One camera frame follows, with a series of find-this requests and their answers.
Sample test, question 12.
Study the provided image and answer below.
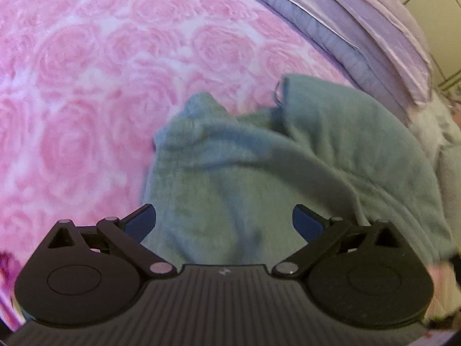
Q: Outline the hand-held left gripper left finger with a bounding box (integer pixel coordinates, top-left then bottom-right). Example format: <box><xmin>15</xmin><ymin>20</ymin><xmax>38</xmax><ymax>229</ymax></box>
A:
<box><xmin>43</xmin><ymin>204</ymin><xmax>178</xmax><ymax>279</ymax></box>

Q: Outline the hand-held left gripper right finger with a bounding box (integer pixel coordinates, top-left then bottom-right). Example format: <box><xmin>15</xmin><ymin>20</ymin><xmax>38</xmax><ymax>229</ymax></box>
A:
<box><xmin>272</xmin><ymin>204</ymin><xmax>407</xmax><ymax>279</ymax></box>

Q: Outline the pale plush toy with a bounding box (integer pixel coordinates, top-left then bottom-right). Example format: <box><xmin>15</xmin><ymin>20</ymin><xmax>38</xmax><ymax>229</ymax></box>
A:
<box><xmin>407</xmin><ymin>88</ymin><xmax>461</xmax><ymax>161</ymax></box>

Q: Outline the pink rose-print blanket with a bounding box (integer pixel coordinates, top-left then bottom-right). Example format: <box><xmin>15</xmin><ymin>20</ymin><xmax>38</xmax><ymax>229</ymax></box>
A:
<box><xmin>0</xmin><ymin>0</ymin><xmax>361</xmax><ymax>332</ymax></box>

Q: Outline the grey-purple pillow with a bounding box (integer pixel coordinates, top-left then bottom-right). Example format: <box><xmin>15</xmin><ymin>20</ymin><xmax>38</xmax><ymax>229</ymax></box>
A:
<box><xmin>218</xmin><ymin>0</ymin><xmax>409</xmax><ymax>127</ymax></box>

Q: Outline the lilac pillow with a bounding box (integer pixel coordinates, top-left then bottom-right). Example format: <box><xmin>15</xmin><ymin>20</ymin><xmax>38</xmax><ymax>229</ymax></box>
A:
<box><xmin>301</xmin><ymin>0</ymin><xmax>434</xmax><ymax>108</ymax></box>

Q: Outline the white wardrobe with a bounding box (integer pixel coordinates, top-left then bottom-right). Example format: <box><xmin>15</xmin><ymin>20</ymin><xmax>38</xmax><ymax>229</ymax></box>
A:
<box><xmin>401</xmin><ymin>0</ymin><xmax>461</xmax><ymax>89</ymax></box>

